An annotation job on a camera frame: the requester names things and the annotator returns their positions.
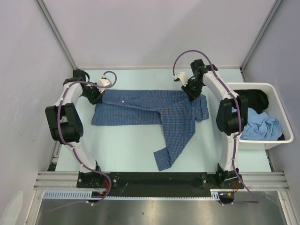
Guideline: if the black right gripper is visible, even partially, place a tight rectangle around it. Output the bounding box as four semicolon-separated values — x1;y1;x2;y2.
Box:
182;79;205;102

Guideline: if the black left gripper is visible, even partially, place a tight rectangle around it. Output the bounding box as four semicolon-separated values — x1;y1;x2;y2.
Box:
80;82;105;105

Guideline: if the blue plaid long sleeve shirt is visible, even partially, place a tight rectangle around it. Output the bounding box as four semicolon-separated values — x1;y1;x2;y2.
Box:
91;90;209;171

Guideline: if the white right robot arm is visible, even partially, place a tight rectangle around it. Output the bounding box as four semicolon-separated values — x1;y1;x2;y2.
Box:
180;59;248;188

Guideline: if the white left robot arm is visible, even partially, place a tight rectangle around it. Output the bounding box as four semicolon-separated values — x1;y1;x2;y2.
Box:
45;69;112;188

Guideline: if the black garment in bin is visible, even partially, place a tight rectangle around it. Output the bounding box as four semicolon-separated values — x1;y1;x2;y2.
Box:
234;89;269;114

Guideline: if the light blue garment in bin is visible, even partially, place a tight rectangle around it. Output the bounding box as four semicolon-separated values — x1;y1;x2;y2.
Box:
240;108;283;141

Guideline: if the white plastic bin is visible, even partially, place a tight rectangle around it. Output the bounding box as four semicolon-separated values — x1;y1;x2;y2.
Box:
228;82;294;150

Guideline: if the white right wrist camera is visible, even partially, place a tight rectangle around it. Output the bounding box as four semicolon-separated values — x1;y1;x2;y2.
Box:
173;72;189;86

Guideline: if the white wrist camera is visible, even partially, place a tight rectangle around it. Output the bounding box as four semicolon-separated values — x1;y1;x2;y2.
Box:
97;74;112;92
173;72;189;86

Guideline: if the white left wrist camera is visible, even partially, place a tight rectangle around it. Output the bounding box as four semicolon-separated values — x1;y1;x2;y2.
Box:
97;74;112;92

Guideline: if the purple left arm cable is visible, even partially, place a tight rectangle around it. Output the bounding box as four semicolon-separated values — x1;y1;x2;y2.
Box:
45;71;118;213

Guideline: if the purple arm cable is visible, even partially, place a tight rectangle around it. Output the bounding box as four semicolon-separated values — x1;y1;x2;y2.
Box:
45;71;118;213
172;50;260;207

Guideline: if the aluminium front rail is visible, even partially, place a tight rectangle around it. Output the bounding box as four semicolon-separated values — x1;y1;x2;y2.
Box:
34;172;289;191

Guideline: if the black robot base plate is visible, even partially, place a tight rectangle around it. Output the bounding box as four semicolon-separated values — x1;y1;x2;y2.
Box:
76;172;244;198

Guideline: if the left aluminium corner post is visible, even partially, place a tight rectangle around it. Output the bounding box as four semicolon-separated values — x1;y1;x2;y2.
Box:
34;0;77;70

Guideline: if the aluminium corner post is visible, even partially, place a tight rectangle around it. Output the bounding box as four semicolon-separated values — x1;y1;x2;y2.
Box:
240;0;285;73
34;0;77;70

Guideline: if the white slotted cable duct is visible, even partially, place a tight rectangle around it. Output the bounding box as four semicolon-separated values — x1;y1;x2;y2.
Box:
44;190;92;199

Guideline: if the right aluminium corner post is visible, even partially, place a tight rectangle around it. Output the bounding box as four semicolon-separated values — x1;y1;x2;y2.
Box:
240;0;285;73

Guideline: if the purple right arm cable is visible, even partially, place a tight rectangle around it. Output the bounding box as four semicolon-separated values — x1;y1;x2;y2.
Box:
172;50;260;207

